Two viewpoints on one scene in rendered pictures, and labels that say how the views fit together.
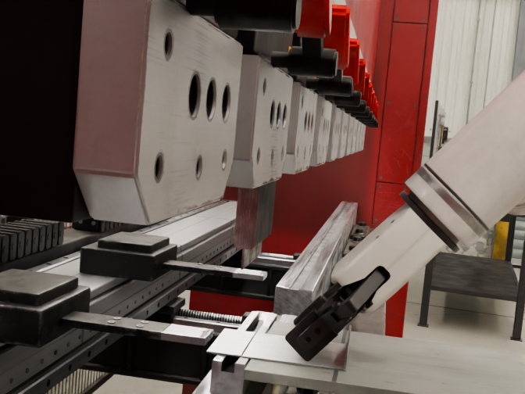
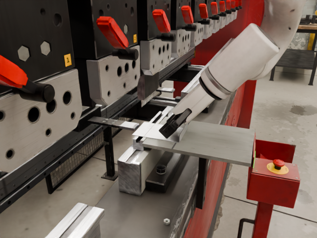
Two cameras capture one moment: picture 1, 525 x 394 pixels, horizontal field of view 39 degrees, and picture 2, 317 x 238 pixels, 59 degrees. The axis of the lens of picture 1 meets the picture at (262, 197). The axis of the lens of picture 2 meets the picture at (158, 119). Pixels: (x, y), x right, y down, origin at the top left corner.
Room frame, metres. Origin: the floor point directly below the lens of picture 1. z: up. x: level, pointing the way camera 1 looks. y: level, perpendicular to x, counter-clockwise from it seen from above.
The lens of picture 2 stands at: (0.05, -0.16, 1.34)
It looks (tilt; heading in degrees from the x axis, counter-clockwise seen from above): 24 degrees down; 11
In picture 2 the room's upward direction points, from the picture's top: straight up
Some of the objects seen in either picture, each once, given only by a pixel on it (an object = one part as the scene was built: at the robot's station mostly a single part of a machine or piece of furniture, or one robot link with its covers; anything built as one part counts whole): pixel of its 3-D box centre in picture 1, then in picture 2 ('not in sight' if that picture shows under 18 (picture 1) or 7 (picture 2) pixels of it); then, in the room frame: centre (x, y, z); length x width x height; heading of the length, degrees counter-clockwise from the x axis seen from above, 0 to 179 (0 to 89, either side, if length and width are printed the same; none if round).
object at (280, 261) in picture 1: (198, 264); (170, 70); (2.13, 0.17, 0.81); 0.64 x 0.08 x 0.14; 81
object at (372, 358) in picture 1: (393, 365); (201, 137); (0.71, -0.14, 1.00); 0.26 x 0.18 x 0.01; 81
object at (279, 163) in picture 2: not in sight; (278, 165); (0.94, -0.41, 0.79); 0.04 x 0.04 x 0.04
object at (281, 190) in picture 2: not in sight; (272, 167); (0.99, -0.41, 0.75); 0.20 x 0.16 x 0.18; 173
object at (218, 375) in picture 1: (247, 348); (152, 129); (0.76, 0.00, 0.99); 0.20 x 0.03 x 0.03; 171
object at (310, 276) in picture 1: (331, 245); (219, 62); (1.98, -0.20, 0.92); 1.67 x 0.06 x 0.10; 171
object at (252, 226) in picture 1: (255, 214); (148, 83); (0.74, 0.01, 1.13); 0.10 x 0.02 x 0.10; 171
